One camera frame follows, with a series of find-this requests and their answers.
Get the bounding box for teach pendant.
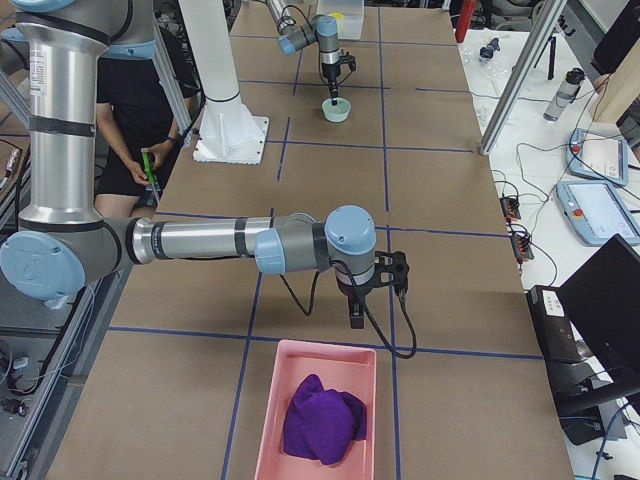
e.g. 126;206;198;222
566;128;629;187
556;180;639;246

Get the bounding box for black computer box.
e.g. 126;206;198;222
526;285;581;364

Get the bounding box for clear plastic storage box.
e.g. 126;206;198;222
316;0;364;40

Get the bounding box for pink plastic tray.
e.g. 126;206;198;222
255;340;377;479

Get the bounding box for near teach pendant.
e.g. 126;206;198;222
556;180;639;246

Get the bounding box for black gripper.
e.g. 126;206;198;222
336;279;372;329
322;63;340;106

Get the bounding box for red fire extinguisher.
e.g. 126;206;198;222
455;0;476;44

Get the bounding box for black monitor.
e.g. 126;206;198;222
557;234;639;374

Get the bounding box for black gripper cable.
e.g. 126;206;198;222
277;259;418;359

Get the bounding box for seated person in black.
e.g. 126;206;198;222
95;57;182;217

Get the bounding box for purple cloth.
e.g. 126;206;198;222
283;374;367;465

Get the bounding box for clear water bottle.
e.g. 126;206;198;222
543;67;585;122

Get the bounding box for mint green bowl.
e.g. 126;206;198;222
321;97;351;123

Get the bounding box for far teach pendant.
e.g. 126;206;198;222
566;128;629;187

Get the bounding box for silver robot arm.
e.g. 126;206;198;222
266;0;342;106
1;1;381;328

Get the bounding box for white camera pillar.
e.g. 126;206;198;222
179;0;269;165

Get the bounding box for aluminium frame post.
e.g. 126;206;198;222
479;0;567;156

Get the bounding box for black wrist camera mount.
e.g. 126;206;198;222
370;251;410;297

